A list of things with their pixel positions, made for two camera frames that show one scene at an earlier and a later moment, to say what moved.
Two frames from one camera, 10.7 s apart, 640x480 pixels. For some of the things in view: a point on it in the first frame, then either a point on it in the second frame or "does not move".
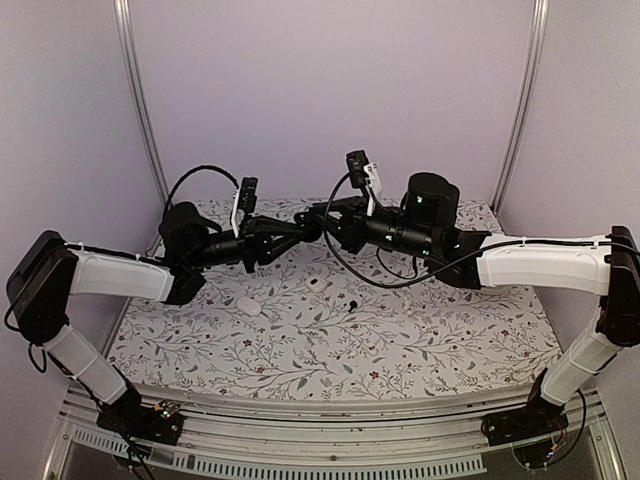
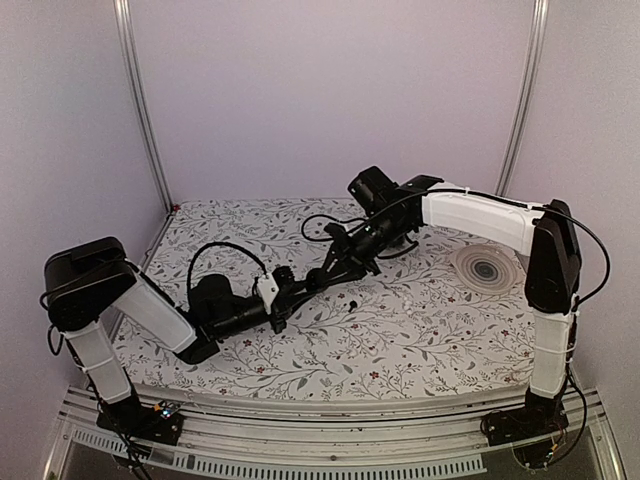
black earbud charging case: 312,225 -> 316,279
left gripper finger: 283,247 -> 300,305
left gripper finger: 269,227 -> 303,287
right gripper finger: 351,237 -> 354,273
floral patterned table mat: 319,324 does not move
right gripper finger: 337,208 -> 331,263
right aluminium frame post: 539,33 does not move
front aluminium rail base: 437,437 does not move
